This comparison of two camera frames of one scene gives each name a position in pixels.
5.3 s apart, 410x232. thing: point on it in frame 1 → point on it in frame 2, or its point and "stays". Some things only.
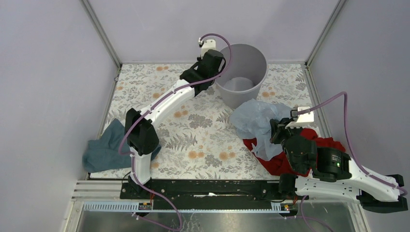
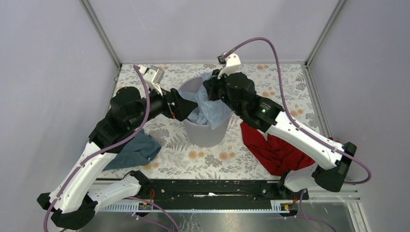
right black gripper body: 277,136 → 220,91
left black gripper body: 215,73 → 158,104
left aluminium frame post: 103,36 stays
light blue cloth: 252,120 → 208,112
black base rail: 208,191 stays
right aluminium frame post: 340,5 stays
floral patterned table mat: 197,142 stays
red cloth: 277,163 stays
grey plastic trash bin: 241,82 → 201,135
